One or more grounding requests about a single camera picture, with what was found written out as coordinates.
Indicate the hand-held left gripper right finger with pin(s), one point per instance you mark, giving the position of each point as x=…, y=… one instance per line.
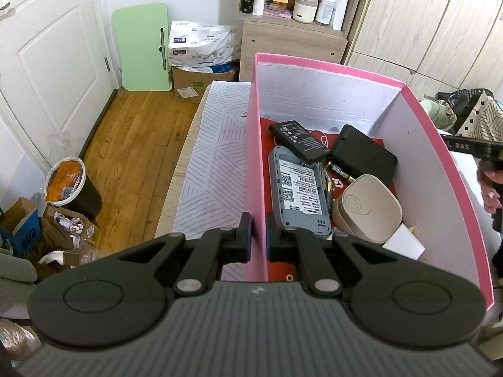
x=270, y=239

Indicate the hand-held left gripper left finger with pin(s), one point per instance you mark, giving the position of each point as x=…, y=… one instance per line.
x=247, y=239

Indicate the pink cardboard box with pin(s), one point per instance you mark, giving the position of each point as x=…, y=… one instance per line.
x=428, y=157

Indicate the grey device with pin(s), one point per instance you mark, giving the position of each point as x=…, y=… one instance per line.
x=298, y=188

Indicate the black and gold battery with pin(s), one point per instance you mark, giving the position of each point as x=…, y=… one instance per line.
x=340, y=172

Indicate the beige rounded case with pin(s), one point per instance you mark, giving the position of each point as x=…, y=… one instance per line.
x=369, y=208

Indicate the black battery pack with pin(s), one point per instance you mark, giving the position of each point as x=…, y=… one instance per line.
x=298, y=139

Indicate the black rectangular case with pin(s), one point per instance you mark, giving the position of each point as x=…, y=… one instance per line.
x=361, y=153

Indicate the person's right hand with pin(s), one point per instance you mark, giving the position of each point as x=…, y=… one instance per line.
x=489, y=200

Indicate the red printed bag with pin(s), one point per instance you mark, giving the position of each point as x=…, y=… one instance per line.
x=277, y=271

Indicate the black beige patterned bag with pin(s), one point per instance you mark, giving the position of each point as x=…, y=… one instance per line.
x=483, y=114

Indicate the pale green cloth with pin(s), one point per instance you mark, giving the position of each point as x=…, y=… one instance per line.
x=436, y=112

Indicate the light wooden wardrobe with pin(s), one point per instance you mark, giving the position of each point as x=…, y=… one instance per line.
x=412, y=19

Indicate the black trash bin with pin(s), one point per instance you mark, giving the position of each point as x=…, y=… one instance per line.
x=84, y=200

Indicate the brown cardboard box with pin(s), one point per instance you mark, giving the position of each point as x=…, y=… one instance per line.
x=188, y=82

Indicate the white paper roll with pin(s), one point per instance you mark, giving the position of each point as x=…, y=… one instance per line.
x=340, y=10

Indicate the brown paper bag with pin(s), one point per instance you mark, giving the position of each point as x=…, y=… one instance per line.
x=51, y=235

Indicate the wooden shelf unit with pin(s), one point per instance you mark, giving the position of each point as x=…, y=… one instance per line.
x=290, y=43

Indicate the white labelled canister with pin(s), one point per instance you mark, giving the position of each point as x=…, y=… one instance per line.
x=325, y=6

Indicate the white tissue pack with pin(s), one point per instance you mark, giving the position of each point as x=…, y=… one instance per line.
x=200, y=41

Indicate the white lidded jar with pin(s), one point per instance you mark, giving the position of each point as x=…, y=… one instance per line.
x=305, y=10

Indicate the green folding board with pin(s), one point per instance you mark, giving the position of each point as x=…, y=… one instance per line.
x=141, y=47

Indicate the blue cardboard box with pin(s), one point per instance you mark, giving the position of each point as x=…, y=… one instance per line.
x=23, y=239

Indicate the grey chair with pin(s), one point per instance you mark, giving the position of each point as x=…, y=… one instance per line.
x=15, y=279

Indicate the white door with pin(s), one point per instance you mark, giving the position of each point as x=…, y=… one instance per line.
x=47, y=66

